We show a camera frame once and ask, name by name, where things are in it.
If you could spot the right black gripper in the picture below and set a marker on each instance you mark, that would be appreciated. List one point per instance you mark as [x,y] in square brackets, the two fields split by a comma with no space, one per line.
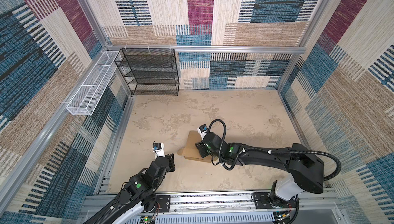
[200,147]

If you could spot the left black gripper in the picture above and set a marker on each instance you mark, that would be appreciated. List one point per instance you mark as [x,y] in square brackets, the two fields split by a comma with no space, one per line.
[171,163]

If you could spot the brown cardboard box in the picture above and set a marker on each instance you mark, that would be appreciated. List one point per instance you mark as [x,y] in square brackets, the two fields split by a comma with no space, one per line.
[190,151]

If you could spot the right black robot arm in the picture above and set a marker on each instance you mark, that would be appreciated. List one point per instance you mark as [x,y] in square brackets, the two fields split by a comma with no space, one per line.
[305,170]

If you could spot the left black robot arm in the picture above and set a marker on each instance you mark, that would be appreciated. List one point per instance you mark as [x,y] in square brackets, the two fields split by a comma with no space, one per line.
[138,195]

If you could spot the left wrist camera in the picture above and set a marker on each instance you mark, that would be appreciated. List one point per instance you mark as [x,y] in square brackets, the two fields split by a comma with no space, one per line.
[158,149]

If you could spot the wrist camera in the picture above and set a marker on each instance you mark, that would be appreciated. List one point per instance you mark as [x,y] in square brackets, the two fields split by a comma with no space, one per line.
[158,149]
[202,130]

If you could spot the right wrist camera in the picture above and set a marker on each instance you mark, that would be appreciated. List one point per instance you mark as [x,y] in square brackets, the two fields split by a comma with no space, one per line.
[202,130]

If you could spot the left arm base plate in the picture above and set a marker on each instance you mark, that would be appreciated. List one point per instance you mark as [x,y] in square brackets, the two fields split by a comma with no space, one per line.
[157,203]

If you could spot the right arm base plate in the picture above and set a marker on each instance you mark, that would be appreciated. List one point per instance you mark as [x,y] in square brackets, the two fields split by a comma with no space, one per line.
[262,200]

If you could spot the black wire mesh shelf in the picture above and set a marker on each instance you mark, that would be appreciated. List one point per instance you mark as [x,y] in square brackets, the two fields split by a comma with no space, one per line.
[149,71]

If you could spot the white wire mesh basket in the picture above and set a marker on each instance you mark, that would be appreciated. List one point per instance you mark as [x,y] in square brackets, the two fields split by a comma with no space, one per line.
[86,99]

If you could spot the aluminium front rail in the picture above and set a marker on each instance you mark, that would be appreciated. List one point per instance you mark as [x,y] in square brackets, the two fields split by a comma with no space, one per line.
[226,201]

